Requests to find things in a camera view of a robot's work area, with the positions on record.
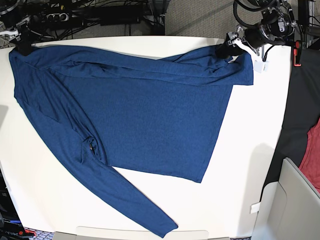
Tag grey plastic bin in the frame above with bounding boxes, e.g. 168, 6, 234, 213
251, 158, 320, 240

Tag white power strip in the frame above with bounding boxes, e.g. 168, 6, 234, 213
45, 13, 69, 22

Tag black aluminium frame post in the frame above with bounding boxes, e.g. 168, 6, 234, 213
147, 0, 169, 36

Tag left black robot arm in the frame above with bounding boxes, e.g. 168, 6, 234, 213
215, 0, 297, 59

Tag red cloth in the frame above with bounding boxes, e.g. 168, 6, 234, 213
299, 121, 320, 192

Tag blue long-sleeve shirt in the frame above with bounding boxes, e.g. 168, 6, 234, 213
8, 45, 254, 237

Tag black box with label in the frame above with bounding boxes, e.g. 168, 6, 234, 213
0, 173, 24, 240

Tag red black clamp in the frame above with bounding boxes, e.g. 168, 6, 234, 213
293, 40, 303, 67

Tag small red clamp bottom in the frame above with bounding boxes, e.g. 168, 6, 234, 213
18, 229, 37, 238

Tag dark grey cloth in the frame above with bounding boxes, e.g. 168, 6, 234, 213
263, 48, 320, 187

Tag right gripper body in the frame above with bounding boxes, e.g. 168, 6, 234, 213
0, 15, 31, 43

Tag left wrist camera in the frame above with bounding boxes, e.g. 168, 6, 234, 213
253, 60, 269, 73

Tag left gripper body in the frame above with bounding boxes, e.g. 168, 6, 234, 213
225, 25, 268, 62

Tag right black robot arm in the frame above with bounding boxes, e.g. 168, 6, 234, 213
0, 0, 33, 56

